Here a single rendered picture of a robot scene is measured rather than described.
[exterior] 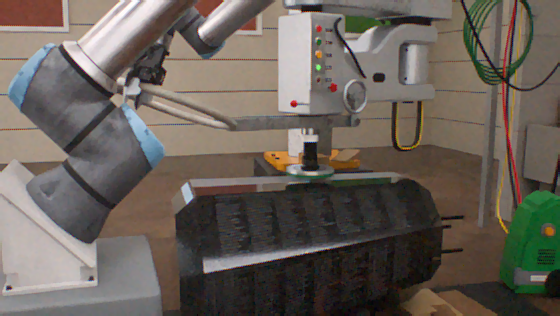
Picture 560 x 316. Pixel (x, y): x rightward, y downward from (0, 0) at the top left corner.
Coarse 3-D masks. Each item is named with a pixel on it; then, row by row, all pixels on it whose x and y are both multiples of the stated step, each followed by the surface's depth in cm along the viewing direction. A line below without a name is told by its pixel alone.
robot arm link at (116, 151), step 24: (96, 120) 107; (120, 120) 110; (72, 144) 107; (96, 144) 107; (120, 144) 109; (144, 144) 110; (96, 168) 108; (120, 168) 109; (144, 168) 113; (120, 192) 112
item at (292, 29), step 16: (288, 16) 219; (304, 16) 211; (320, 16) 211; (336, 16) 216; (288, 32) 220; (304, 32) 212; (288, 48) 221; (304, 48) 213; (336, 48) 219; (288, 64) 222; (304, 64) 214; (336, 64) 220; (288, 80) 223; (304, 80) 215; (336, 80) 221; (288, 96) 224; (304, 96) 216; (320, 96) 217; (336, 96) 222; (288, 112) 226; (304, 112) 217; (320, 112) 218; (336, 112) 224
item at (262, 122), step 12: (216, 120) 207; (240, 120) 201; (252, 120) 204; (264, 120) 207; (276, 120) 211; (288, 120) 215; (300, 120) 218; (312, 120) 222; (324, 120) 226; (336, 120) 231; (348, 120) 235
